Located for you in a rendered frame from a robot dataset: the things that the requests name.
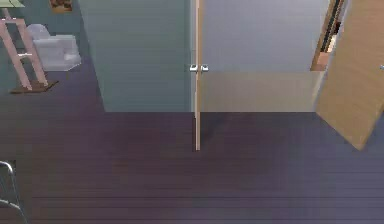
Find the tan wooden room door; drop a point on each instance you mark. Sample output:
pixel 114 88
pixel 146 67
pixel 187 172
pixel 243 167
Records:
pixel 197 110
pixel 356 76

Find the white armchair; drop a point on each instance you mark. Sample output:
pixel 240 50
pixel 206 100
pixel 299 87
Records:
pixel 56 50

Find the brown wooden shelf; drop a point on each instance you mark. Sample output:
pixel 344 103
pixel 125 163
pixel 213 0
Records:
pixel 328 36

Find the pink wooden table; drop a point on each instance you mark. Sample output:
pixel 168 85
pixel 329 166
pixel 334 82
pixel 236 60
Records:
pixel 20 50

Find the brown framed wall picture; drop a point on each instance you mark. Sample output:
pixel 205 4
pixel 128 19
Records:
pixel 61 5

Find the grey metal frame chair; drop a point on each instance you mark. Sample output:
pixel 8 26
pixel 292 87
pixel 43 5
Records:
pixel 10 196

